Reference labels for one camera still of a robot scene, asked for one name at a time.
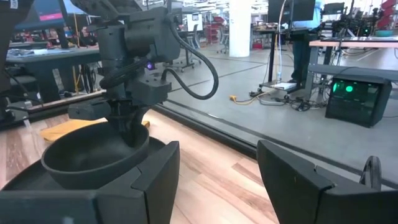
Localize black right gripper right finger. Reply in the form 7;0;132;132
256;139;398;224

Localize black table edge rail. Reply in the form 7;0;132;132
151;102;398;190

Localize wooden top work table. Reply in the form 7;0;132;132
304;35;398;94

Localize teal bowl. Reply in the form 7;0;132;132
374;29;394;38

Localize yellow floor cable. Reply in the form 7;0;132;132
229;90;274;106

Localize black standing desk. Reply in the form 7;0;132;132
252;27;318;94

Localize dark work desk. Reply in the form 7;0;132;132
6;45;102;103

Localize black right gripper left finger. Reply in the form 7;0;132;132
0;141;181;224

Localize dark grey plate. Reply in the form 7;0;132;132
1;136;167;193

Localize black monitor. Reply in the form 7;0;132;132
267;0;317;23

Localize yellow cloth napkin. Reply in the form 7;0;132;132
39;117;151;143

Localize black computer with green light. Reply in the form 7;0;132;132
325;73;393;128

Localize black background robot arms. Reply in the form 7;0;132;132
322;2;380;38

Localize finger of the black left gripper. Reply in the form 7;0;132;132
106;101;131;134
124;105;149;147

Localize white hanging cable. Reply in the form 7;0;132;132
275;0;287;82

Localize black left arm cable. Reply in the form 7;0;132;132
160;18;220;101

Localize person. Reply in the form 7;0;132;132
290;0;324;84

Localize dark grey bowl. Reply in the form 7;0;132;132
41;121;151;190

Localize white building pillar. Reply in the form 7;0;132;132
229;0;252;58

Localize red storage bins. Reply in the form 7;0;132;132
205;16;225;44

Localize red background object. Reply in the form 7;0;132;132
377;0;397;30

